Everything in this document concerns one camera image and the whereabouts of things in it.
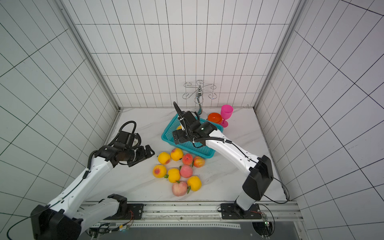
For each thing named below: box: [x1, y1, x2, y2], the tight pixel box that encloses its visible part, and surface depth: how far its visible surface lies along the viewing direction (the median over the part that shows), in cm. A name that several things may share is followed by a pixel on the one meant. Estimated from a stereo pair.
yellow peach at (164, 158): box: [158, 151, 171, 165], surface depth 88 cm
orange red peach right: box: [193, 156, 205, 168], surface depth 87 cm
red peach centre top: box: [182, 153, 194, 165], surface depth 87 cm
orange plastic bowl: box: [207, 112, 222, 124], surface depth 111 cm
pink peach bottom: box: [172, 181, 188, 197], surface depth 76 cm
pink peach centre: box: [180, 164, 193, 178], surface depth 83 cm
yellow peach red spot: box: [152, 164, 167, 179], surface depth 82 cm
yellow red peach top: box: [170, 148, 184, 162], surface depth 89 cm
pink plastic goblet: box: [220, 104, 234, 128], surface depth 102 cm
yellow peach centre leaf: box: [168, 168, 181, 184], surface depth 82 cm
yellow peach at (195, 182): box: [187, 175, 203, 192], surface depth 79 cm
